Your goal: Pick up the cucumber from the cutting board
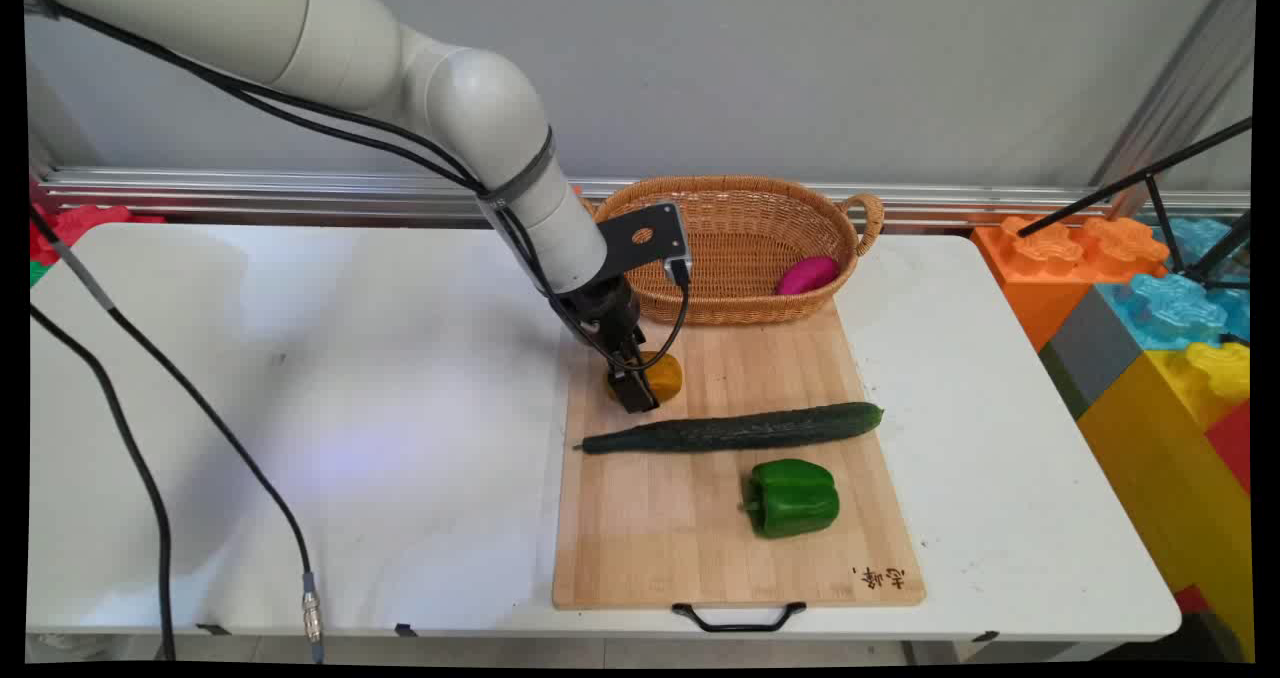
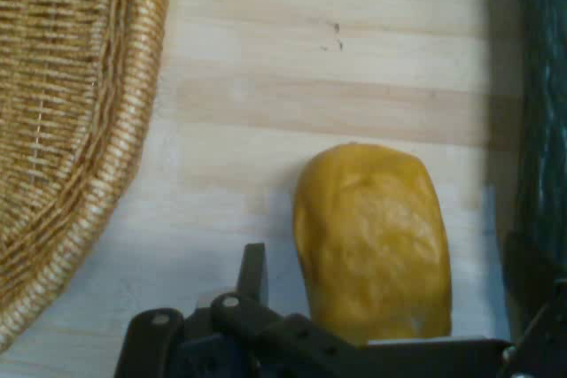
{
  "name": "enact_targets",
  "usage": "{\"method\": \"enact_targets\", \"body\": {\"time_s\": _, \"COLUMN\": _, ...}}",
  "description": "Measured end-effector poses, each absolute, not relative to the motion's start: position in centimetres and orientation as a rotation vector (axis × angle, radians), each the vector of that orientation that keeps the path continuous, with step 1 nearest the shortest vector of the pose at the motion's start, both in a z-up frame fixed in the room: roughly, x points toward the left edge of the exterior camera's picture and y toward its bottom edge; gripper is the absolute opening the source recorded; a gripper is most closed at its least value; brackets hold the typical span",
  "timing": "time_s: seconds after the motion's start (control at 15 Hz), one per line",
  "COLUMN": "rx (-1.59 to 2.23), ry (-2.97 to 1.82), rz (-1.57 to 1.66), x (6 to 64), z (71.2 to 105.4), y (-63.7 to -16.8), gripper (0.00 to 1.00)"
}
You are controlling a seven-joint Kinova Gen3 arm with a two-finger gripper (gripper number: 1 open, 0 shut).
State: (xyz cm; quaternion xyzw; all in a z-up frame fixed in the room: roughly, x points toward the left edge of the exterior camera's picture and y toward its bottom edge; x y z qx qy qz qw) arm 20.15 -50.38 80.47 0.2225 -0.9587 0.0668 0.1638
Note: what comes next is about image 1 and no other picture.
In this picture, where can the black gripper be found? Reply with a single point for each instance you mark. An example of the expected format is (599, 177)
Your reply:
(603, 315)

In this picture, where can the orange round fruit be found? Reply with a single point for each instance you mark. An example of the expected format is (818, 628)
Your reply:
(665, 376)

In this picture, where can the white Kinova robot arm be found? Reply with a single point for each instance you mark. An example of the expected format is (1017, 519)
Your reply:
(400, 53)

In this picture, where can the dark green cucumber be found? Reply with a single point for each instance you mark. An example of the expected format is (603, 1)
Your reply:
(735, 428)

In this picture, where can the bamboo cutting board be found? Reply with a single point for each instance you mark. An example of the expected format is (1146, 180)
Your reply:
(720, 528)

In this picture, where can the woven wicker basket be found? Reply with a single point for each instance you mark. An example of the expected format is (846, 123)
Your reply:
(745, 238)

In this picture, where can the magenta eggplant toy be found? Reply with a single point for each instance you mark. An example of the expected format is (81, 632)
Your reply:
(806, 275)

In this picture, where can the green bell pepper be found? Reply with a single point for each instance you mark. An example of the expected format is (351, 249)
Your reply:
(793, 499)

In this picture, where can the orange giant building block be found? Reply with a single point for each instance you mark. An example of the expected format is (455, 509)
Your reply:
(1045, 258)

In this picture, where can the grey giant building block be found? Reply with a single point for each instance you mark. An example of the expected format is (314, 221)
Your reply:
(1085, 348)

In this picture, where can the blue giant building block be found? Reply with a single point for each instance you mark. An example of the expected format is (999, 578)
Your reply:
(1175, 298)

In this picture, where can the yellow giant building block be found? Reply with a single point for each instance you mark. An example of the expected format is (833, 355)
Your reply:
(1180, 458)

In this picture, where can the red foam block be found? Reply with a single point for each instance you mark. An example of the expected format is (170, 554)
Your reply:
(70, 228)

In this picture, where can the black tripod stand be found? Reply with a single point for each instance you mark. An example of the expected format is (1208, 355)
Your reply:
(1170, 198)

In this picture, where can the red giant building block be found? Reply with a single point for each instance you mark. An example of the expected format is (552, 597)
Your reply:
(1232, 443)

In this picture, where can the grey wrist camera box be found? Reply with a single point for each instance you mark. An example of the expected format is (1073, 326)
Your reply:
(650, 238)

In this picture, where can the aluminium rail profile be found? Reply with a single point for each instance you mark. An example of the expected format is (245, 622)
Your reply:
(300, 193)

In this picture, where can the aluminium diagonal frame post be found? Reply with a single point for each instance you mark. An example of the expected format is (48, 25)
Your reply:
(1180, 88)

